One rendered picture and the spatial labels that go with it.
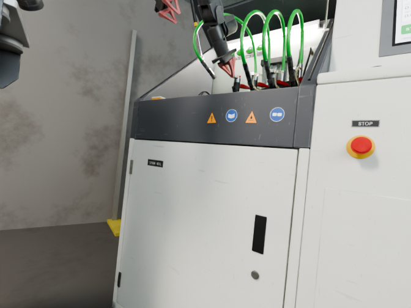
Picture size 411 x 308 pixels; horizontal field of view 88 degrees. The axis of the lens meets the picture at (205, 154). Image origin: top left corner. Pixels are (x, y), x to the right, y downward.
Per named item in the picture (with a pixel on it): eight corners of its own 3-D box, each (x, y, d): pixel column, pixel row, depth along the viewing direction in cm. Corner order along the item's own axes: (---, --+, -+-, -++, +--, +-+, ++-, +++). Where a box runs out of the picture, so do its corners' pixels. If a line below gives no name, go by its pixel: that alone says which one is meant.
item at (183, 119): (135, 138, 89) (139, 100, 89) (144, 139, 93) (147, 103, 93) (292, 147, 55) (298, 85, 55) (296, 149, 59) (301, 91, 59)
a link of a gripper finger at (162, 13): (180, 24, 95) (166, 6, 94) (185, 11, 89) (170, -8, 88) (169, 29, 92) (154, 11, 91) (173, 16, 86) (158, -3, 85)
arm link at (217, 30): (203, 29, 84) (211, 24, 79) (214, 23, 86) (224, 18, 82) (210, 47, 87) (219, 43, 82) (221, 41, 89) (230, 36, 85)
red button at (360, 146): (345, 156, 45) (347, 132, 45) (345, 157, 49) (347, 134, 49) (376, 159, 42) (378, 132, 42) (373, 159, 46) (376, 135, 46)
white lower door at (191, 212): (114, 302, 89) (131, 139, 89) (119, 299, 90) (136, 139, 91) (270, 423, 53) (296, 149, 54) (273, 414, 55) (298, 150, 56)
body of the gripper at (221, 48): (238, 51, 88) (232, 33, 85) (224, 61, 83) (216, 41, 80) (226, 56, 93) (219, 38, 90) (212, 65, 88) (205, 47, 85)
